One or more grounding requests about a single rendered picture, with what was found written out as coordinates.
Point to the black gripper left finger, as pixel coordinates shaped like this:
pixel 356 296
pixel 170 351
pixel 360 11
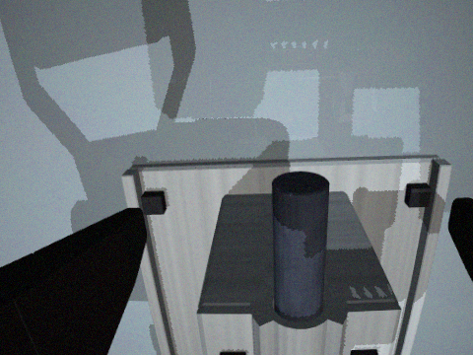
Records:
pixel 68 297

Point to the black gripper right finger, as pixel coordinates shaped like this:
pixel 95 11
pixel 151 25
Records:
pixel 460 227

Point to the dark grey cylinder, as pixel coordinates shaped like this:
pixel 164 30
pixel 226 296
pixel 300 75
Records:
pixel 299 211

